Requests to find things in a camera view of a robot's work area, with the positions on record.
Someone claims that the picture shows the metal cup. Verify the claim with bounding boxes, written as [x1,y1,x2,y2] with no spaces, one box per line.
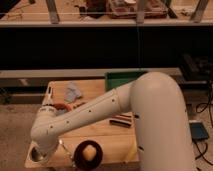
[30,148,44,162]

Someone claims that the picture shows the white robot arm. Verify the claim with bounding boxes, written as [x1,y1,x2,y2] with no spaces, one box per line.
[31,72,197,171]

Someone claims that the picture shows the green plastic tray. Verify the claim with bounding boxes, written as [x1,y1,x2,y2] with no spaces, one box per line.
[105,71,145,91]

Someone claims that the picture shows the brown grape cluster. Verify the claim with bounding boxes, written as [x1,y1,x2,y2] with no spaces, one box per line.
[73,102,86,109]

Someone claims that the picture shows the crumpled blue-grey cloth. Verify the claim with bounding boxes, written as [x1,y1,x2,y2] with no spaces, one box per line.
[64,82,82,103]

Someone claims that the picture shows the striped dark block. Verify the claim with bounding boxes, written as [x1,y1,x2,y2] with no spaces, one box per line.
[109,114,132,128]

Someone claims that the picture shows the orange bowl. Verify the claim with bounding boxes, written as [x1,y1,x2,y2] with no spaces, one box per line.
[53,103,72,111]

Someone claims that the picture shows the yellow round fruit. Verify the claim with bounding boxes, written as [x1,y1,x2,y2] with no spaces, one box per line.
[83,145,97,161]

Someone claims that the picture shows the yellow banana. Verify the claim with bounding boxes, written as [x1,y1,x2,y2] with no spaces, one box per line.
[124,142,137,163]

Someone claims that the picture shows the metal spoon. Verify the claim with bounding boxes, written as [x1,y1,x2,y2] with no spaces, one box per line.
[59,139,75,167]

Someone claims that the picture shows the dark bowl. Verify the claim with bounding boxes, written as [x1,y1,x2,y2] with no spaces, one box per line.
[74,140,103,171]

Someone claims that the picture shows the blue box on floor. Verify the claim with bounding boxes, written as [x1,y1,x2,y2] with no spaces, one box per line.
[190,122,209,140]

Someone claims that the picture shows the white handled tool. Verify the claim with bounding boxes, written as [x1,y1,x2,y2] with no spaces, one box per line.
[42,87,53,106]

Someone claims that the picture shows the wooden shelf rail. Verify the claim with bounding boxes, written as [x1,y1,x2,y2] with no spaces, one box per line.
[0,67,183,89]

